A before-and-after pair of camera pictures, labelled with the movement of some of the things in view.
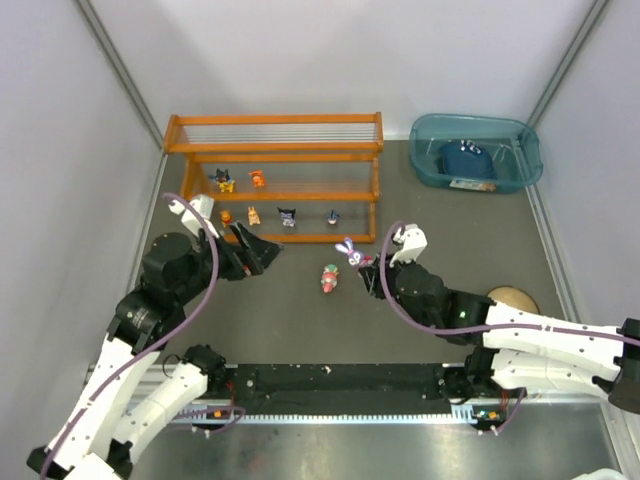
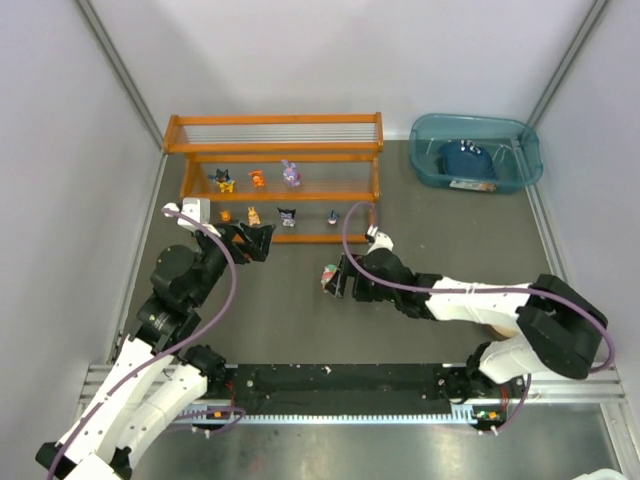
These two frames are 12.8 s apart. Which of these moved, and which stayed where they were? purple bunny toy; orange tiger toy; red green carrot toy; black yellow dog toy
Moved: purple bunny toy
Stayed: orange tiger toy; red green carrot toy; black yellow dog toy
